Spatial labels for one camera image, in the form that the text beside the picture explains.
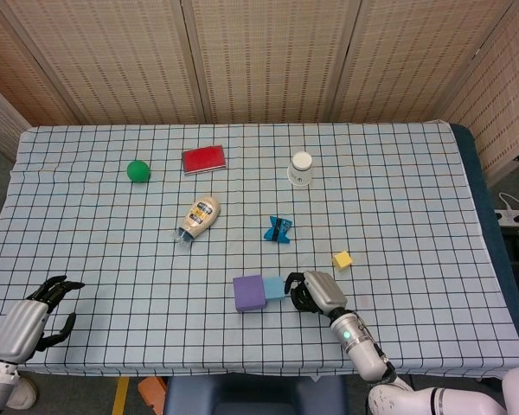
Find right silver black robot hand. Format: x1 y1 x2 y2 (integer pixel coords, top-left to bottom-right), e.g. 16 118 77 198
284 271 349 316

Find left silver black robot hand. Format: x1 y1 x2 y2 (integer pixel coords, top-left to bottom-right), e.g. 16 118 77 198
0 274 87 362

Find small yellow foam cube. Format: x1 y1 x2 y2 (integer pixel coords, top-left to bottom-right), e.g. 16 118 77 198
331 251 354 272

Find medium light blue foam cube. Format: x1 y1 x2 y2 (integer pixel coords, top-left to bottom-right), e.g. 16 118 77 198
262 275 286 302

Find large purple foam cube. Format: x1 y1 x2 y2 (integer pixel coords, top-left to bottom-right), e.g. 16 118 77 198
233 273 267 313

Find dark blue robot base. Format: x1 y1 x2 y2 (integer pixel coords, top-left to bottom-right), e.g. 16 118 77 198
163 374 348 415

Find crumpled blue snack wrapper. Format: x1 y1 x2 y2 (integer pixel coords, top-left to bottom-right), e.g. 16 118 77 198
262 215 294 244

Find upturned white paper cup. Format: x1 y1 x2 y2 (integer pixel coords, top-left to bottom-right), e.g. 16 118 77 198
287 150 313 188

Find light blue checkered tablecloth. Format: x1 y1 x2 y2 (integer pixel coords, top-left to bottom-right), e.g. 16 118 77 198
0 120 519 380

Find mayonnaise squeeze bottle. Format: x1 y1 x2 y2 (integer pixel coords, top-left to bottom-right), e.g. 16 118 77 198
171 195 222 248

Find orange object on floor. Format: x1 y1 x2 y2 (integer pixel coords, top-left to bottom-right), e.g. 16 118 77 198
138 376 166 414

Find flat red tin box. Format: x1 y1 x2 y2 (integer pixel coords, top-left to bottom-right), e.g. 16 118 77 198
181 145 227 176

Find dark blue table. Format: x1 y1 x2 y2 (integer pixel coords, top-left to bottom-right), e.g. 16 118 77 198
449 123 519 355

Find green ball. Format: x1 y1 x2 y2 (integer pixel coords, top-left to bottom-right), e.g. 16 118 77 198
126 159 151 184

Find woven bamboo folding screen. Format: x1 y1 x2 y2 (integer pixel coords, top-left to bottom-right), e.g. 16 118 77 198
0 0 519 187

